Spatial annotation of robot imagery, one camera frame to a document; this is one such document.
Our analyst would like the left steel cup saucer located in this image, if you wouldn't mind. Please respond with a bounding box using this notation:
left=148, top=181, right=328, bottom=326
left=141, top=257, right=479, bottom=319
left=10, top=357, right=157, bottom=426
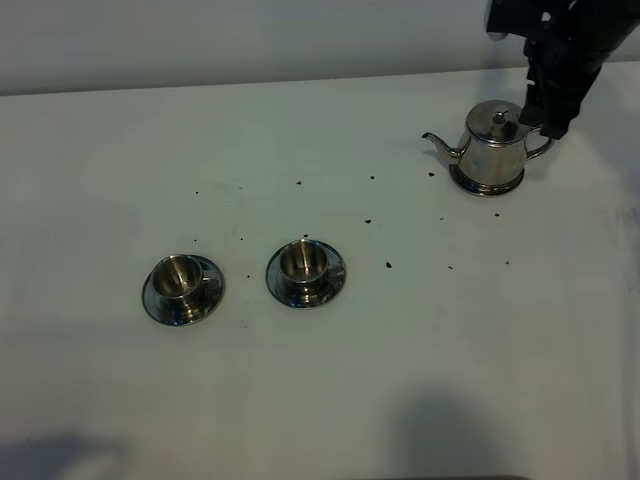
left=141, top=255, right=225, bottom=327

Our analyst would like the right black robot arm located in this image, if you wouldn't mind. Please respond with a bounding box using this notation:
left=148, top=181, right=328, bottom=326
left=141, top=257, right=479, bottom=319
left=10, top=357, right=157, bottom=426
left=520, top=0, right=639, bottom=140

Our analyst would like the right steel cup saucer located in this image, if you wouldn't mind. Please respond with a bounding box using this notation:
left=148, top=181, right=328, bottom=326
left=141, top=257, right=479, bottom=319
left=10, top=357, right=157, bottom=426
left=265, top=245, right=347, bottom=309

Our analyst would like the steel cup saucer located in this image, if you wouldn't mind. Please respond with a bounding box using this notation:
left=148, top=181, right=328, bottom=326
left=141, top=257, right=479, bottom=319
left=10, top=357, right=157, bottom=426
left=265, top=245, right=347, bottom=309
left=141, top=255, right=225, bottom=327

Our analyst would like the stainless steel teapot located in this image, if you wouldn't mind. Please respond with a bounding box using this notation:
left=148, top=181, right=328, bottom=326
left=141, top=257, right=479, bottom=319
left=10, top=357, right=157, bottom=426
left=422, top=100, right=555, bottom=185

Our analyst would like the steel teapot saucer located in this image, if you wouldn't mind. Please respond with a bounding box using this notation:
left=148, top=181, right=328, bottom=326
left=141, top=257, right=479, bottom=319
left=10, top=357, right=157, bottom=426
left=449, top=165, right=525, bottom=197

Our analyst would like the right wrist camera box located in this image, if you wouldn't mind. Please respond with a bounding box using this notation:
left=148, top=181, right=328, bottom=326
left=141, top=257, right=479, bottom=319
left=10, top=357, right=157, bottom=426
left=484, top=0, right=544, bottom=41

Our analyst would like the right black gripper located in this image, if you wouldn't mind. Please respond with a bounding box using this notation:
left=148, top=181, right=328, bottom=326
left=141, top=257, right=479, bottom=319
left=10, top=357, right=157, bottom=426
left=519, top=1, right=615, bottom=139

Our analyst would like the left stainless steel teacup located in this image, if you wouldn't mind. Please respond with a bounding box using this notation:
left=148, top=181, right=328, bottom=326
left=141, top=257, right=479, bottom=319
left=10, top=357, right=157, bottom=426
left=150, top=254, right=205, bottom=306

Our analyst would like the right stainless steel teacup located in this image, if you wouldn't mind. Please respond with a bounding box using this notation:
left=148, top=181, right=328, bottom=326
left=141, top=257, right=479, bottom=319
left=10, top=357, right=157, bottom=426
left=277, top=238, right=346, bottom=295

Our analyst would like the stainless steel teacup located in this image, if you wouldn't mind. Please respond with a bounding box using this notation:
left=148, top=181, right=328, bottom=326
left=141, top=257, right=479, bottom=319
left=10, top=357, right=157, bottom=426
left=277, top=238, right=346, bottom=295
left=150, top=254, right=205, bottom=306

